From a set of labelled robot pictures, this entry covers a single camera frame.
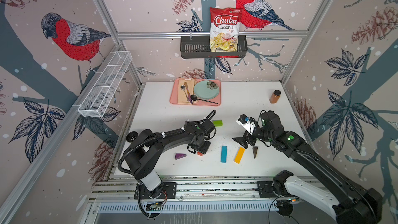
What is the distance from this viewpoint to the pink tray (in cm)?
111

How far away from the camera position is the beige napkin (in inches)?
43.5

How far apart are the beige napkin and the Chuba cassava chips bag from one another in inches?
15.0
